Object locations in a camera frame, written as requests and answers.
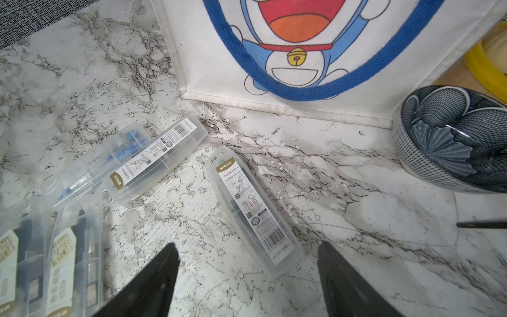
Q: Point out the black spoon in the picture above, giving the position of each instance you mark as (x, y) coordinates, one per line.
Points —
(482, 225)

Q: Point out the yellow bowl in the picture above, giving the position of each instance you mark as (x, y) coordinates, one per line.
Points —
(482, 67)

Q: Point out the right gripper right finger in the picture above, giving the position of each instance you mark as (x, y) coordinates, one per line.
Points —
(345, 291)

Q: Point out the gold label compass case upper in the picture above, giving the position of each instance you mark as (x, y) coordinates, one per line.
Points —
(73, 272)

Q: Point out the compass case white label top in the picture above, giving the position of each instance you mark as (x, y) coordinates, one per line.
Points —
(268, 237)

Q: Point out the blue compass clear case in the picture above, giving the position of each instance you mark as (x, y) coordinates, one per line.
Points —
(83, 175)

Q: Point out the upright compass case white label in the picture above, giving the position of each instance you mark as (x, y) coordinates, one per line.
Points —
(156, 159)

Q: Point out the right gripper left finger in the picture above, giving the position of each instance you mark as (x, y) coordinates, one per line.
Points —
(151, 291)

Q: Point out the gold label compass case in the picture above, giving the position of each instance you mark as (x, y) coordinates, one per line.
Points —
(24, 248)
(73, 272)

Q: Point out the gold label compass case lower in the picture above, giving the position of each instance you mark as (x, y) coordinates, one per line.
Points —
(24, 248)

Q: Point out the white Doraemon canvas bag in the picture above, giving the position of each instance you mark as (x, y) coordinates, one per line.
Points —
(347, 61)

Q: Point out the blue patterned ceramic bowl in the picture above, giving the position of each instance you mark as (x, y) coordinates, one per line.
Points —
(454, 138)

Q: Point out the compass case white label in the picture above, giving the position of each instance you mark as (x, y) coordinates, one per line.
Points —
(156, 159)
(268, 237)

